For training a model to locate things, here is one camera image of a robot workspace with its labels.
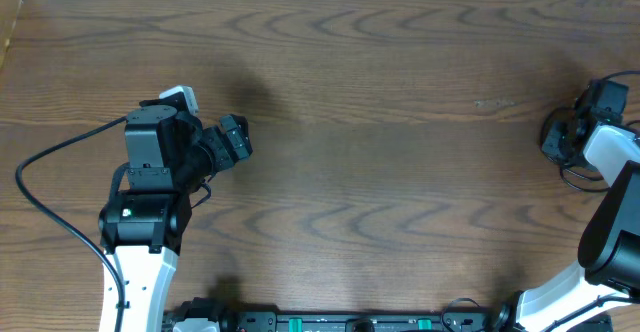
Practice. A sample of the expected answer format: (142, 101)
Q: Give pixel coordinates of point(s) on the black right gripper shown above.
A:
(552, 141)

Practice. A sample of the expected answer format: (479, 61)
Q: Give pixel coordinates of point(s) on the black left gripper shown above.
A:
(220, 148)

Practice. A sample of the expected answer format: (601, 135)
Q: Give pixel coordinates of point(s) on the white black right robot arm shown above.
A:
(589, 140)

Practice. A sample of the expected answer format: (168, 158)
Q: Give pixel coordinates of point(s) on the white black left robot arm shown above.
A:
(170, 156)

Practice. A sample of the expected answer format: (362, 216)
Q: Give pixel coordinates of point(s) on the wooden side panel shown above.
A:
(9, 10)

